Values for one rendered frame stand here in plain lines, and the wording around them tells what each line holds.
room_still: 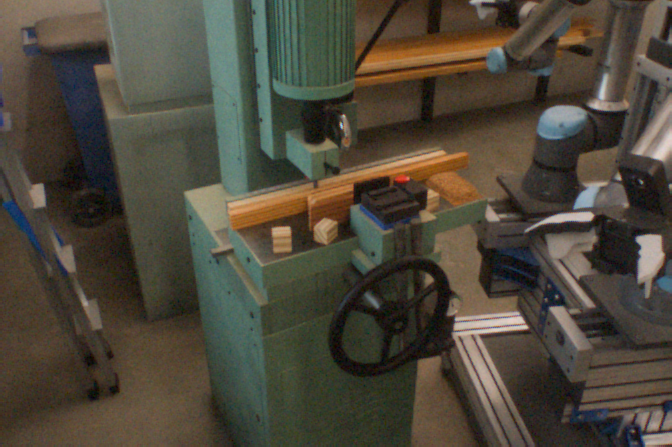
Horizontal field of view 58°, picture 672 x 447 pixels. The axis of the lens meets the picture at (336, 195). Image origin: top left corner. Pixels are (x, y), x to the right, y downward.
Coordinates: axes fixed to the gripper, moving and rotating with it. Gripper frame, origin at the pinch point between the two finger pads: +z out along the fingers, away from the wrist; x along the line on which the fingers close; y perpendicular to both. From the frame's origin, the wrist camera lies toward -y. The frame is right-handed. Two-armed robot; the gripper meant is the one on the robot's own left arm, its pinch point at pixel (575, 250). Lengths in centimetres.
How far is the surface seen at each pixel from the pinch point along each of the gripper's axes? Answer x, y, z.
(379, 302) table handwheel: 50, 35, -8
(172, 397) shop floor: 139, 106, 19
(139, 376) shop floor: 154, 104, 25
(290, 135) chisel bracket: 82, 6, -9
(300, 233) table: 70, 24, -2
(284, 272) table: 64, 29, 6
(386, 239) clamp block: 52, 22, -12
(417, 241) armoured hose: 50, 24, -19
